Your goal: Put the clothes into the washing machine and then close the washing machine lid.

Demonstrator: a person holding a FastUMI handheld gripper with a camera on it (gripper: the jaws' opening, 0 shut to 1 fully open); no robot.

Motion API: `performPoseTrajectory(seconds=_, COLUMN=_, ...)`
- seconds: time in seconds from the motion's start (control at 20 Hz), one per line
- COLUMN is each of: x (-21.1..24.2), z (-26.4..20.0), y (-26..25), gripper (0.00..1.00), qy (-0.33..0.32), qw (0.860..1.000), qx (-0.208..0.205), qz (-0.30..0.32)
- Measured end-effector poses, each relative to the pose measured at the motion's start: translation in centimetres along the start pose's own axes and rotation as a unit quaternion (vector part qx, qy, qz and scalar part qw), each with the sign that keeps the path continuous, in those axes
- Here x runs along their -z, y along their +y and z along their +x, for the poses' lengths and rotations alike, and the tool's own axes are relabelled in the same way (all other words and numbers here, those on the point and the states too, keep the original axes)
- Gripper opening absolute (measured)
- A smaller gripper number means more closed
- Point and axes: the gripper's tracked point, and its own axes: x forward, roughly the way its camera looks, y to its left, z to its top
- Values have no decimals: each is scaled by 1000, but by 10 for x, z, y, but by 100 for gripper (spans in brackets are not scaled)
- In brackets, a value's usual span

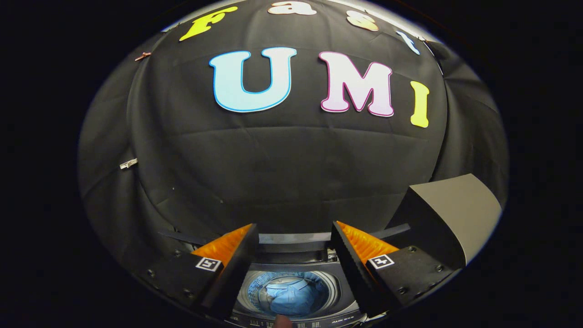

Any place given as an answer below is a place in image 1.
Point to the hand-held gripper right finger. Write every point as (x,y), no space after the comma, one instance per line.
(353,273)

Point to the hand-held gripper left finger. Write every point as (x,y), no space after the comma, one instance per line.
(232,278)

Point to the grey top-load washing machine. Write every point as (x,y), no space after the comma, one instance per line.
(296,266)

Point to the light blue polo shirt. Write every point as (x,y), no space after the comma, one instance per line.
(291,298)

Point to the beige cabinet with grey top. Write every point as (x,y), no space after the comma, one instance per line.
(460,214)

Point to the black backdrop cloth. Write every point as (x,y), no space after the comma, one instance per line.
(282,164)

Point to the silver metal clip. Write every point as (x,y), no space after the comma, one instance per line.
(128,163)

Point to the copper clip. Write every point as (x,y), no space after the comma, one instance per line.
(142,56)

